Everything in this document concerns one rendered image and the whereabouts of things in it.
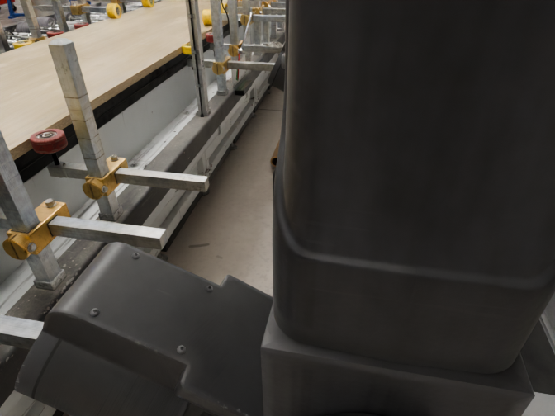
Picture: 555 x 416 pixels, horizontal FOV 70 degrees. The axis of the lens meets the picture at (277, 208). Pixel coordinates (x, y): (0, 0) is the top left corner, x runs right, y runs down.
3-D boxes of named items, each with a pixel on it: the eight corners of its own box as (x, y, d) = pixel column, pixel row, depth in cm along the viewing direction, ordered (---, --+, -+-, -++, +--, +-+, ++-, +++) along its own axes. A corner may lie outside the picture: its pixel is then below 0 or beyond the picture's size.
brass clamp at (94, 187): (132, 174, 109) (128, 158, 106) (106, 200, 98) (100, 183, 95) (111, 172, 110) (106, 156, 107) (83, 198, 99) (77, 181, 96)
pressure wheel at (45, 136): (45, 182, 102) (29, 142, 95) (42, 170, 108) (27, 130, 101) (78, 175, 105) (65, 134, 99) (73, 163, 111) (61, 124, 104)
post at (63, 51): (123, 222, 109) (72, 37, 82) (116, 229, 107) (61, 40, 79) (111, 220, 110) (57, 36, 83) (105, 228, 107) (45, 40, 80)
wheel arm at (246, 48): (294, 54, 200) (294, 44, 198) (293, 55, 198) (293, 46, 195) (212, 49, 207) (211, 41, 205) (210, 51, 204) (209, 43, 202)
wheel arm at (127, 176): (210, 188, 102) (208, 174, 100) (206, 196, 100) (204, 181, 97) (59, 172, 109) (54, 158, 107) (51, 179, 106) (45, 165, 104)
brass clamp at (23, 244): (75, 221, 87) (68, 202, 84) (33, 262, 76) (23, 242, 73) (49, 218, 88) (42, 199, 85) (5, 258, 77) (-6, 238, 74)
